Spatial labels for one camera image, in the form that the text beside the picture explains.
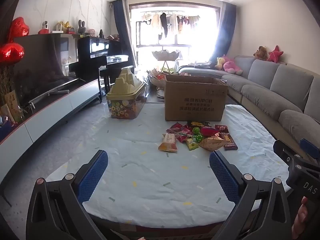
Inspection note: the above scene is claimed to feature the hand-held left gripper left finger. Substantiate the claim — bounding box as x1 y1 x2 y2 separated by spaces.
26 149 109 240

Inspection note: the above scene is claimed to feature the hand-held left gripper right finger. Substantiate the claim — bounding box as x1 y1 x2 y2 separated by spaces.
209 150 300 240

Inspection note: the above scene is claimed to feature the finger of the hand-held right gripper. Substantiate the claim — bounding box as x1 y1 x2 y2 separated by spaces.
273 139 304 170
299 138 320 165

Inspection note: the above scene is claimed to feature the tan triangular snack packet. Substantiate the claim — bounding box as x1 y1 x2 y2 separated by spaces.
199 135 229 152

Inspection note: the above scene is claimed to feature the brown patterned snack packet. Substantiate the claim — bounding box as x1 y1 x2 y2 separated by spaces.
217 132 232 143

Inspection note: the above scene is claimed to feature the small green snack packet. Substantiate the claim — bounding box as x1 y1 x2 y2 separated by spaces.
185 138 199 151

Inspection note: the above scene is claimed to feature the pink snack packet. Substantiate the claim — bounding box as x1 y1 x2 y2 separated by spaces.
200 126 219 137

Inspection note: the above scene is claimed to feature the black chip packet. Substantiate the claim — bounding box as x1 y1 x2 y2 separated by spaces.
187 121 212 128

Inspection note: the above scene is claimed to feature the large red snack packet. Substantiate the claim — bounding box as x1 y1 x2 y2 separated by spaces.
175 126 194 143

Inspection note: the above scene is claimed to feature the orange and white snack packet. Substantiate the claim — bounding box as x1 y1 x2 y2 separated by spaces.
158 133 178 153

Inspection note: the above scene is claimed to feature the small red snack packet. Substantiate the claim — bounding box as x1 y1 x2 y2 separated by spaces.
166 122 184 133

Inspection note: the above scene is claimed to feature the brown cardboard box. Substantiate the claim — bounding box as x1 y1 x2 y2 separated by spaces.
164 75 229 122

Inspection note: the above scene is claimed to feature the person's right hand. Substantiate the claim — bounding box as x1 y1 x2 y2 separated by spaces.
291 196 309 239

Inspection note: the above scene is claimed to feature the grey sofa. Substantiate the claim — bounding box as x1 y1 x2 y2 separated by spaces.
179 55 320 160

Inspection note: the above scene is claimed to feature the white tv cabinet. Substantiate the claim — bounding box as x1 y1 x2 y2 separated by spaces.
0 79 103 155

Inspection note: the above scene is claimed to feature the pink star plush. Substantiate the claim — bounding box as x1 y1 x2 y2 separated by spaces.
267 45 284 63

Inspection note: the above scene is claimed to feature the clear candy container gold lid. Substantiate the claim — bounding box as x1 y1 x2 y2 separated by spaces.
106 67 146 119

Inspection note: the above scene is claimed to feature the brown teddy bear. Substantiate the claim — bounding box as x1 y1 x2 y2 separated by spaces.
253 46 269 60

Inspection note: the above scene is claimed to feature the pink plush toy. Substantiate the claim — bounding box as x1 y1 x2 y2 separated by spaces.
222 54 243 75

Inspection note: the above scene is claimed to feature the clear plastic bag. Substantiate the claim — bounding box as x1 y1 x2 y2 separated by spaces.
135 67 151 98

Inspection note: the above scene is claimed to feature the white fruit tray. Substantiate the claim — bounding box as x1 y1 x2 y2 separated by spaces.
147 71 180 98

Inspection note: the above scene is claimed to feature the black upright piano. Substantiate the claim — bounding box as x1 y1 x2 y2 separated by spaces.
69 36 135 98

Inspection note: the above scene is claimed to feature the black television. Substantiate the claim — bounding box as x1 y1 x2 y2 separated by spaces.
12 34 83 105

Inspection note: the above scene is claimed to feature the blue curtain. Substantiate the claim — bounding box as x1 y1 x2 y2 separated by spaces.
111 0 137 68
219 2 237 58

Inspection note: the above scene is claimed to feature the white tiered stand bowl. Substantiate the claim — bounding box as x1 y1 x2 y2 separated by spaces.
152 49 180 62

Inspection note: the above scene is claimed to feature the red heart balloon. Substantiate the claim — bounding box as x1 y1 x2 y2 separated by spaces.
7 17 30 43
0 42 25 65

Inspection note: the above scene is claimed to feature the white and red toy robot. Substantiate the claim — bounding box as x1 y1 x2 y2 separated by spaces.
38 21 52 34

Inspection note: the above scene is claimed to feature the row of hanging laundry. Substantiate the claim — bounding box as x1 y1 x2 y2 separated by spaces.
140 11 200 39

